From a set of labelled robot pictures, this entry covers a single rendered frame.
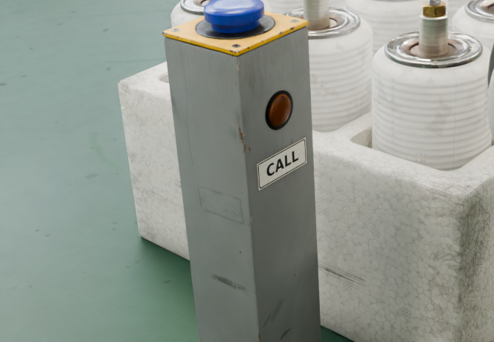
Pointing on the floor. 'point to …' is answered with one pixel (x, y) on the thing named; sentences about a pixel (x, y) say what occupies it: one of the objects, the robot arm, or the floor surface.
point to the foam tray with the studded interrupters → (351, 225)
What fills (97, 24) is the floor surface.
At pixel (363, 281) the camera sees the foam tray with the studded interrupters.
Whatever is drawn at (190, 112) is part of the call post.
